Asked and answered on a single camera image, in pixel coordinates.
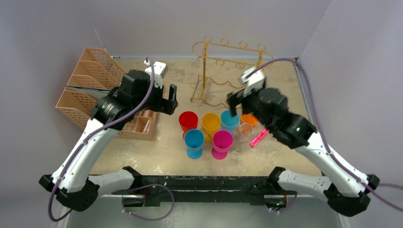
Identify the orange wine glass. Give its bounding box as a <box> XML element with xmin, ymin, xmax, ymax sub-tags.
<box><xmin>240</xmin><ymin>114</ymin><xmax>259</xmax><ymax>128</ymax></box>

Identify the red wine glass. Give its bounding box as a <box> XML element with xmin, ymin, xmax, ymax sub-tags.
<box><xmin>179</xmin><ymin>111</ymin><xmax>199</xmax><ymax>138</ymax></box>

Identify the clear wine glass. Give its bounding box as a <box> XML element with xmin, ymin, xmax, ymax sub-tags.
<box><xmin>231</xmin><ymin>123</ymin><xmax>254</xmax><ymax>154</ymax></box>

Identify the blue wine glass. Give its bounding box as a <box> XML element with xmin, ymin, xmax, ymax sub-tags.
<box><xmin>220</xmin><ymin>110</ymin><xmax>240</xmax><ymax>134</ymax></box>
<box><xmin>184</xmin><ymin>129</ymin><xmax>205</xmax><ymax>159</ymax></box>

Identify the yellow wine glass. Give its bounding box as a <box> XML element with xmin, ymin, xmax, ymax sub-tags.
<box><xmin>201</xmin><ymin>113</ymin><xmax>221</xmax><ymax>143</ymax></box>

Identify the magenta wine glass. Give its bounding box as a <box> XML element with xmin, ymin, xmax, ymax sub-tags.
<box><xmin>211</xmin><ymin>130</ymin><xmax>233</xmax><ymax>160</ymax></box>

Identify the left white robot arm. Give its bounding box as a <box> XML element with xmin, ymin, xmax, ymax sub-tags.
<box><xmin>39</xmin><ymin>70</ymin><xmax>178</xmax><ymax>212</ymax></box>

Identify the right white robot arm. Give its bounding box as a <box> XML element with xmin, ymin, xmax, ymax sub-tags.
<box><xmin>227</xmin><ymin>87</ymin><xmax>380</xmax><ymax>217</ymax></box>

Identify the pink highlighter marker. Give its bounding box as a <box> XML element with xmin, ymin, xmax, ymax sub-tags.
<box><xmin>249</xmin><ymin>128</ymin><xmax>269</xmax><ymax>148</ymax></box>

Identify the grey folder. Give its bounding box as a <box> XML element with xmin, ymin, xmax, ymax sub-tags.
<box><xmin>64</xmin><ymin>85</ymin><xmax>110</xmax><ymax>100</ymax></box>

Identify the peach plastic file organizer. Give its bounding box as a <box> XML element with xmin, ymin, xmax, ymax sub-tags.
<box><xmin>56</xmin><ymin>47</ymin><xmax>158</xmax><ymax>141</ymax></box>

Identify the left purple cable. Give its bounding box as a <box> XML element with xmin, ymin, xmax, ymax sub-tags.
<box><xmin>48</xmin><ymin>57</ymin><xmax>175</xmax><ymax>222</ymax></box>

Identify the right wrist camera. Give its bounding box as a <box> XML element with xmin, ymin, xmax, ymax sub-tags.
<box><xmin>238</xmin><ymin>66</ymin><xmax>266</xmax><ymax>97</ymax></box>

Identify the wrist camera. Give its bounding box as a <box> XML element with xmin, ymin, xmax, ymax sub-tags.
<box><xmin>238</xmin><ymin>66</ymin><xmax>266</xmax><ymax>97</ymax></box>
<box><xmin>144</xmin><ymin>59</ymin><xmax>167</xmax><ymax>88</ymax></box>

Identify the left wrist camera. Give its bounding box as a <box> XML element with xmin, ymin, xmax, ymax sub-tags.
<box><xmin>144</xmin><ymin>59</ymin><xmax>167</xmax><ymax>88</ymax></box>

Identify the gold wire glass rack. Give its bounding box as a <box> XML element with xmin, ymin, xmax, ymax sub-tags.
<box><xmin>190</xmin><ymin>36</ymin><xmax>274</xmax><ymax>107</ymax></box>

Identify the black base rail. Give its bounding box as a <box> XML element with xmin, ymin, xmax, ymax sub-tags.
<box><xmin>114</xmin><ymin>174</ymin><xmax>295</xmax><ymax>208</ymax></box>

